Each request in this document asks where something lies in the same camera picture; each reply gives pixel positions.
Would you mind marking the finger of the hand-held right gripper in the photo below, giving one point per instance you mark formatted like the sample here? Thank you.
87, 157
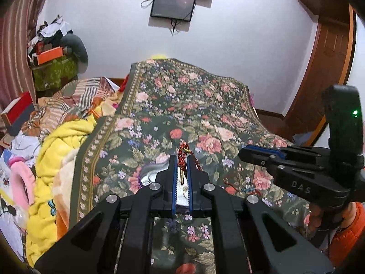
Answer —
265, 150
256, 158

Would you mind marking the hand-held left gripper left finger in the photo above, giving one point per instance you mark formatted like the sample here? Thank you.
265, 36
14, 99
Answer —
174, 188

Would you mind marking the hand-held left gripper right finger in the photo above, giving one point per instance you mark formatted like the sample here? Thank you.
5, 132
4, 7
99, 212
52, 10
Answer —
190, 188

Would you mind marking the heart-shaped metal tin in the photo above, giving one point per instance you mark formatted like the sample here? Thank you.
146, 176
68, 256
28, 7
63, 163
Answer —
147, 177

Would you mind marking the pink cloth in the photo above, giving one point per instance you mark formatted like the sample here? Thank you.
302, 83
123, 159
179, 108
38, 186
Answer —
251, 100

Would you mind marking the dark floral blanket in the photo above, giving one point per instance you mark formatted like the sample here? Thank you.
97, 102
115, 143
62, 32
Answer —
185, 100

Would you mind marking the brown wooden door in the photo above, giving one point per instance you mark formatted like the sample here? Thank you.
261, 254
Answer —
328, 62

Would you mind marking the yellow fleece blanket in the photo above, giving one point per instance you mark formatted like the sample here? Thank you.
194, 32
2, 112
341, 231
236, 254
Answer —
54, 159

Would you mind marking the yellow pillow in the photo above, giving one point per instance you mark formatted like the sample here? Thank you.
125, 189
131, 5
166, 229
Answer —
158, 56

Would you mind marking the striped patchwork quilt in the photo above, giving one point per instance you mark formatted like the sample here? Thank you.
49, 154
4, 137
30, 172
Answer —
71, 97

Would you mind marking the pink plush item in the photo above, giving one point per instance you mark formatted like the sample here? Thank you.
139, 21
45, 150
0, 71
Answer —
21, 177

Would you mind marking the white clothing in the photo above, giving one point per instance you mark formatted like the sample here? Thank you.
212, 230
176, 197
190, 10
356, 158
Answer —
25, 148

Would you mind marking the grey box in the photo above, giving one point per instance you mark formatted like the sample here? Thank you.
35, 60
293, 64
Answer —
22, 125

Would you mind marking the green cloth-covered table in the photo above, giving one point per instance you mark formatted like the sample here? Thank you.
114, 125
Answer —
54, 72

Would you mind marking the white plastic bags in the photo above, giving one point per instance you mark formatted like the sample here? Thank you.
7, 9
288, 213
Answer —
11, 225

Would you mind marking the printed booklet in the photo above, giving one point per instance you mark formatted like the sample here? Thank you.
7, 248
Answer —
5, 171

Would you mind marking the grey garment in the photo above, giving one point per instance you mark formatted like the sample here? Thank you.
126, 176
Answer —
77, 47

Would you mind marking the red cardboard box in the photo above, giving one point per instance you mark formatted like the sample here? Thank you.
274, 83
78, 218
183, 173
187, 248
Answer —
18, 108

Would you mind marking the orange box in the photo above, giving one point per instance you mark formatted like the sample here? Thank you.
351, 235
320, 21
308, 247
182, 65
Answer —
50, 55

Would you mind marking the pile of clutter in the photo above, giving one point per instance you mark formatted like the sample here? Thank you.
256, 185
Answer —
48, 31

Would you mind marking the striped brown curtain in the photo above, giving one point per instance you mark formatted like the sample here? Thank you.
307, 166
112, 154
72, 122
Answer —
20, 34

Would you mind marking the small black wall monitor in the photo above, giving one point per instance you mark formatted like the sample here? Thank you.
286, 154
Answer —
173, 5

